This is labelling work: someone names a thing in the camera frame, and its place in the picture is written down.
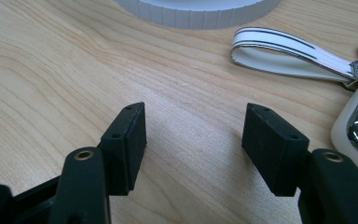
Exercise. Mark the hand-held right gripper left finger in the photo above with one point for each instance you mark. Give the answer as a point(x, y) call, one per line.
point(122, 155)

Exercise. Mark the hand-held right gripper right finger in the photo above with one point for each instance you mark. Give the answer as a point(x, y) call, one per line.
point(275, 149)

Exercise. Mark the white ribbed round container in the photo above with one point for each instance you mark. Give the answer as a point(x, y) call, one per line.
point(195, 14)

